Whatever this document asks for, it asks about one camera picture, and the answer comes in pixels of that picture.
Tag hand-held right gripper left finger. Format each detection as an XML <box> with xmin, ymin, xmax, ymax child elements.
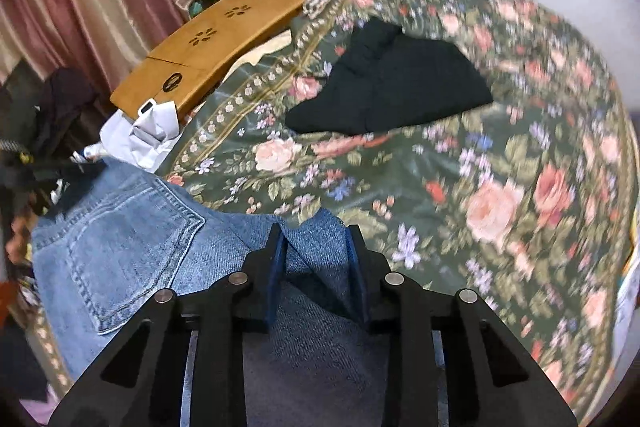
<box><xmin>47</xmin><ymin>223</ymin><xmax>288</xmax><ymax>427</ymax></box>

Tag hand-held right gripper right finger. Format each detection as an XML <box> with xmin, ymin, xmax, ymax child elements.
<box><xmin>344</xmin><ymin>224</ymin><xmax>580</xmax><ymax>427</ymax></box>

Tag black folded garment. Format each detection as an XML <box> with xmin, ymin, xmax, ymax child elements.
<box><xmin>285</xmin><ymin>17</ymin><xmax>495</xmax><ymax>135</ymax></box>

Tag blue denim pants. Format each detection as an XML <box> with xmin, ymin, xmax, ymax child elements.
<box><xmin>30</xmin><ymin>157</ymin><xmax>401</xmax><ymax>427</ymax></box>

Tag green floral blanket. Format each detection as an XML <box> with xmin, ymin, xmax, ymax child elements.
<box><xmin>25</xmin><ymin>0</ymin><xmax>637</xmax><ymax>418</ymax></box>

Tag wooden lap desk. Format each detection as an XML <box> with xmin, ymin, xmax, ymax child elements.
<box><xmin>110</xmin><ymin>0</ymin><xmax>306</xmax><ymax>120</ymax></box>

